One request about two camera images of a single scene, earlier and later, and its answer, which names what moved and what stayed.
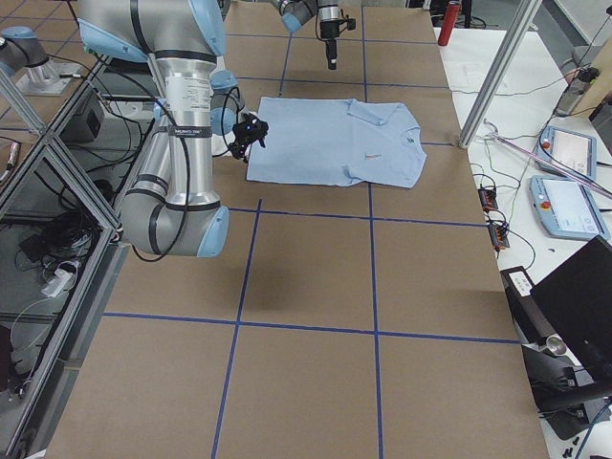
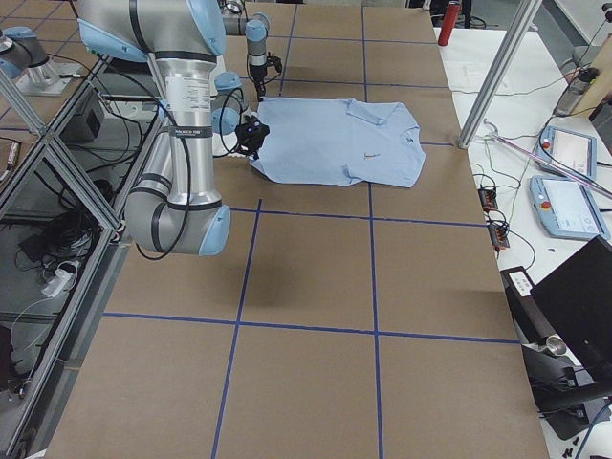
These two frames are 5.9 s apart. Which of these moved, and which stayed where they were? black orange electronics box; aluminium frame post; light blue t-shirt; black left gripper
Moved: black left gripper
Stayed: aluminium frame post; black orange electronics box; light blue t-shirt
